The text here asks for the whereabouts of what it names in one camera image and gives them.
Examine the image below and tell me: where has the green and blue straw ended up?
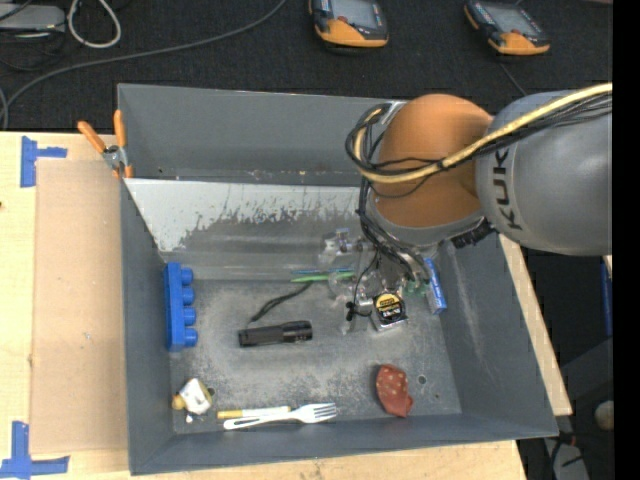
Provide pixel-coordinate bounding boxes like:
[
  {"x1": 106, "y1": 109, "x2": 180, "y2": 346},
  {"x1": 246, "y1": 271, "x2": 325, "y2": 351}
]
[{"x1": 289, "y1": 266, "x2": 357, "y2": 285}]

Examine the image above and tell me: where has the yellow and black tape measure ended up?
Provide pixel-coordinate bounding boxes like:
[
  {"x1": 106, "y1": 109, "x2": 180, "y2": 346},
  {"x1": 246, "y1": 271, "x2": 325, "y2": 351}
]
[{"x1": 368, "y1": 291, "x2": 410, "y2": 333}]

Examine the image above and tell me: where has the clear glass piece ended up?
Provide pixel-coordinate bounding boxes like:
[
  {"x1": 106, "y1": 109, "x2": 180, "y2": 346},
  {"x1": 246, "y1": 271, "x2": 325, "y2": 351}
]
[{"x1": 317, "y1": 226, "x2": 367, "y2": 270}]

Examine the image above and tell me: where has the red-brown toy food slice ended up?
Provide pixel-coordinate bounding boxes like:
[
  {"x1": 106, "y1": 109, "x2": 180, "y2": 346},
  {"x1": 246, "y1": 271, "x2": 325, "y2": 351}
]
[{"x1": 374, "y1": 363, "x2": 415, "y2": 419}]

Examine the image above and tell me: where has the brown cardboard board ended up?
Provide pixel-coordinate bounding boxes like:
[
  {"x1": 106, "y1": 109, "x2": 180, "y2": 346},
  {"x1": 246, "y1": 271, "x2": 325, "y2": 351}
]
[{"x1": 28, "y1": 159, "x2": 132, "y2": 455}]

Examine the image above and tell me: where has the white and yellow toy figure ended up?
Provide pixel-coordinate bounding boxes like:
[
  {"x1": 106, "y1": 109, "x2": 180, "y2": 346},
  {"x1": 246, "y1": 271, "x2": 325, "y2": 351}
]
[{"x1": 170, "y1": 377, "x2": 217, "y2": 418}]

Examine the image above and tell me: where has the grey metal bin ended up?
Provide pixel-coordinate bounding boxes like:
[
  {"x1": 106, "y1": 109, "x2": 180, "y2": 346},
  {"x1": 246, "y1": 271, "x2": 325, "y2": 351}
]
[{"x1": 115, "y1": 82, "x2": 560, "y2": 477}]

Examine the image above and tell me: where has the blue cylindrical battery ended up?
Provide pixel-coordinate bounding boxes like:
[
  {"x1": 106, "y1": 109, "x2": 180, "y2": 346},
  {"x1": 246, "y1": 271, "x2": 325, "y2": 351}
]
[{"x1": 422, "y1": 257, "x2": 449, "y2": 316}]

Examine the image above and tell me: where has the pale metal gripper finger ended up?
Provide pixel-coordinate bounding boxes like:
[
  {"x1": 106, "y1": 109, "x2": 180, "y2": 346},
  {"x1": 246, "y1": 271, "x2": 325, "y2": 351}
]
[{"x1": 342, "y1": 287, "x2": 375, "y2": 337}]

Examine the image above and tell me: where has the blue toy building brick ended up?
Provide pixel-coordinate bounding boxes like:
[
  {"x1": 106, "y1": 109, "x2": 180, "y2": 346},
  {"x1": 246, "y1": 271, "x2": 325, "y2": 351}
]
[{"x1": 163, "y1": 261, "x2": 200, "y2": 353}]

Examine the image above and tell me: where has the white plastic fork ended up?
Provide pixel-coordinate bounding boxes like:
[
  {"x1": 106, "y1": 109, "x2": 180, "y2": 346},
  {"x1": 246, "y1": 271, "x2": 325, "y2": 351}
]
[{"x1": 222, "y1": 401, "x2": 339, "y2": 431}]

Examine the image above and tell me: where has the black flashlight with cord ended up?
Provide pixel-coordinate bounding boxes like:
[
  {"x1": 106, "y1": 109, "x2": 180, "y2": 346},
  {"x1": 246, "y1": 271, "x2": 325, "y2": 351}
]
[{"x1": 237, "y1": 281, "x2": 315, "y2": 349}]

